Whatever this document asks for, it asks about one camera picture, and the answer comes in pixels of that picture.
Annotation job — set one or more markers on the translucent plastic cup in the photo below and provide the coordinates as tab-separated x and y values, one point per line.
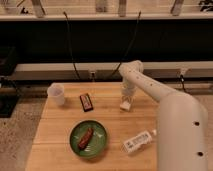
56	93

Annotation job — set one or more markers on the green plate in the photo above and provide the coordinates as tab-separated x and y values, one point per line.
97	143

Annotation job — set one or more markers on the dark object at left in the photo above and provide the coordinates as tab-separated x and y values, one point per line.
8	63

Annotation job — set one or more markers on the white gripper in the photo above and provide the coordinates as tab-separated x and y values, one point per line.
128	91

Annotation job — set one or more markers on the white sponge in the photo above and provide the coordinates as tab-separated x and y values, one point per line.
125	106

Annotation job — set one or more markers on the brown food piece on plate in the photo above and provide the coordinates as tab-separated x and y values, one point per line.
85	139

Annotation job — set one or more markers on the dark snack bar packet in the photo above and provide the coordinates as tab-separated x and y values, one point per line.
86	102

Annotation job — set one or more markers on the wall outlet left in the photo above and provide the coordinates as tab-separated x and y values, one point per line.
92	75

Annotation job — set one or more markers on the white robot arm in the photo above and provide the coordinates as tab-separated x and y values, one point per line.
181	121

